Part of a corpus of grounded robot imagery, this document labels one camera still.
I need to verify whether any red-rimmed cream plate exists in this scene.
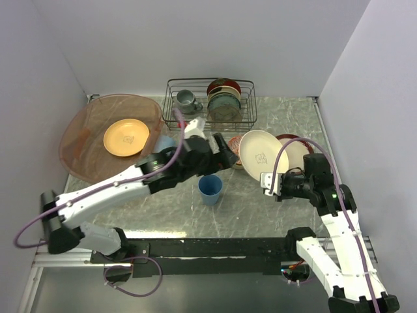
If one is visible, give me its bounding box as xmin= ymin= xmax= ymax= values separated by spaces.
xmin=276 ymin=134 xmax=314 ymax=170

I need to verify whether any cream white bear plate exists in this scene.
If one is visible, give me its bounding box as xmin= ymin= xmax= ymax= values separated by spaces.
xmin=238 ymin=130 xmax=283 ymax=181

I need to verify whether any yellow bear plate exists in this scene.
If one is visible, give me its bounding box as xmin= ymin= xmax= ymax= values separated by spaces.
xmin=103 ymin=119 xmax=150 ymax=157

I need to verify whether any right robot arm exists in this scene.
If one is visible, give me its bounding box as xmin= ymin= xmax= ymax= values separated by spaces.
xmin=261 ymin=153 xmax=400 ymax=312

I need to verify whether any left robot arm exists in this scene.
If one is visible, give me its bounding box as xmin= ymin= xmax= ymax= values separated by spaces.
xmin=41 ymin=133 xmax=238 ymax=262

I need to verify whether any pink transparent plastic bin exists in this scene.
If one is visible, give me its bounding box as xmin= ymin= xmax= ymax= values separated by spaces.
xmin=59 ymin=94 xmax=163 ymax=183

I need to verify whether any red patterned bowl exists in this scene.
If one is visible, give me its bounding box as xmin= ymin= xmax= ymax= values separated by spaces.
xmin=228 ymin=135 xmax=242 ymax=156

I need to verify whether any clear glass plate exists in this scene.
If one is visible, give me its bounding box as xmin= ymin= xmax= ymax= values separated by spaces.
xmin=207 ymin=104 xmax=243 ymax=126

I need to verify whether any blue upright plastic cup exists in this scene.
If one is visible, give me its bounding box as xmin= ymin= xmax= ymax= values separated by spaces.
xmin=198 ymin=174 xmax=223 ymax=205

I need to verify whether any light blue cup lying down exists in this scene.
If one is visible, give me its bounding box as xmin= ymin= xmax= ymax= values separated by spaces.
xmin=152 ymin=135 xmax=176 ymax=153

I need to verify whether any cream yellow plate in rack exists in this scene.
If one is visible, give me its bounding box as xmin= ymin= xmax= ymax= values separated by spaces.
xmin=207 ymin=86 xmax=240 ymax=100

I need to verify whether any grey-green ceramic mug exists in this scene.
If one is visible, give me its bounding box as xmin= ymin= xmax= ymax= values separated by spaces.
xmin=174 ymin=89 xmax=203 ymax=114

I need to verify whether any red floral plate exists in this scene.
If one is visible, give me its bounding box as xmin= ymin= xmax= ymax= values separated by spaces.
xmin=207 ymin=78 xmax=242 ymax=95

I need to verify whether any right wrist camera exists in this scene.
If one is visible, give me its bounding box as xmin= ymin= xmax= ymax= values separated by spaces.
xmin=259 ymin=172 xmax=283 ymax=196

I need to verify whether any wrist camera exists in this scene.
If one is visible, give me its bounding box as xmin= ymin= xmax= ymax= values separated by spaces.
xmin=259 ymin=172 xmax=283 ymax=196
xmin=178 ymin=117 xmax=206 ymax=140

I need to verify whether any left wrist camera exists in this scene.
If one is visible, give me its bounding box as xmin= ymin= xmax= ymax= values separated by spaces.
xmin=178 ymin=117 xmax=206 ymax=140

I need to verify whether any black wire dish rack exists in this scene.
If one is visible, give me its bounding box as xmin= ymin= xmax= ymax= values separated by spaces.
xmin=162 ymin=78 xmax=258 ymax=132

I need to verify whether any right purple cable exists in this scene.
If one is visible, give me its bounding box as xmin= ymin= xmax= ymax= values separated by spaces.
xmin=273 ymin=137 xmax=382 ymax=313

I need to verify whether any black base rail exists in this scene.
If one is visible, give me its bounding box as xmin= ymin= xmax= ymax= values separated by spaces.
xmin=91 ymin=237 xmax=301 ymax=278

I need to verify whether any aluminium frame rail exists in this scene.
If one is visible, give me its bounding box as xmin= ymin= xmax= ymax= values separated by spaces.
xmin=19 ymin=237 xmax=377 ymax=312

